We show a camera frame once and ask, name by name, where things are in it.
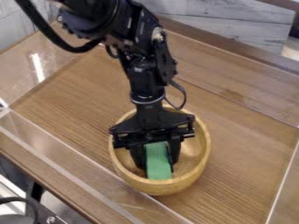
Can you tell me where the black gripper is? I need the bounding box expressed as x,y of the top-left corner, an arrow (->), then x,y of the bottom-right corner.
110,105 -> 195,170

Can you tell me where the green rectangular block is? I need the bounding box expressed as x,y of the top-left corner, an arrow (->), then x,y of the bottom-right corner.
144,142 -> 173,180

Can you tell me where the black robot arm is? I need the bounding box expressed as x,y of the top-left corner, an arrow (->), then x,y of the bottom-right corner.
55,0 -> 195,169

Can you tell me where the brown wooden bowl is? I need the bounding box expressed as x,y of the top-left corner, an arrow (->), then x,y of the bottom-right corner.
108,110 -> 211,196

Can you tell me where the black table leg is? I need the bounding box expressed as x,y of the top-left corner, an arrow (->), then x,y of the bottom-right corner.
26,182 -> 46,202

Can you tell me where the black metal base plate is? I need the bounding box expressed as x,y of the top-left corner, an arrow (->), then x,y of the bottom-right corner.
26,202 -> 68,224

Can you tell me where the black cable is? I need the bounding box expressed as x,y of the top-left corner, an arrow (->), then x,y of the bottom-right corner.
14,0 -> 107,54

